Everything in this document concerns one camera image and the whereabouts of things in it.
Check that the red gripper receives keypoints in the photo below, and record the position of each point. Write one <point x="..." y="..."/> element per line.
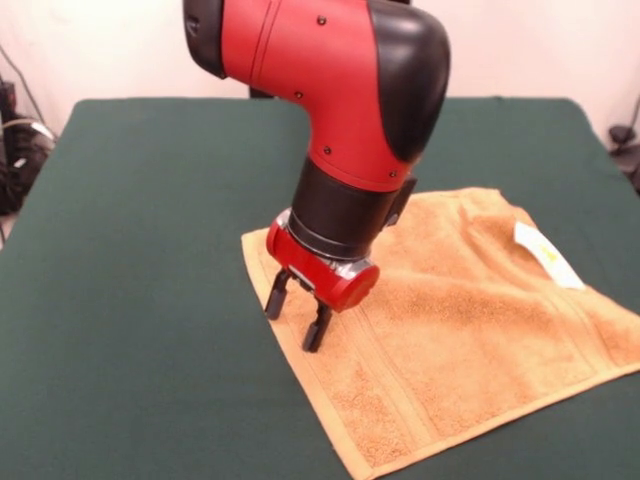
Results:
<point x="320" y="277"/>

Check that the tan terry towel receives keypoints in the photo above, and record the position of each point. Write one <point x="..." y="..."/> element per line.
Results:
<point x="450" y="325"/>

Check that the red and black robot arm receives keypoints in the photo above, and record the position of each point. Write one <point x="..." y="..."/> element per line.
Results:
<point x="340" y="90"/>

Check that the dark green table cloth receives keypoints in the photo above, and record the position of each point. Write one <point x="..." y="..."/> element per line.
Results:
<point x="125" y="275"/>

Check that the black robot pedestal frame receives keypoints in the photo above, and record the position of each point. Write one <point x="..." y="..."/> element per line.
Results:
<point x="260" y="94"/>

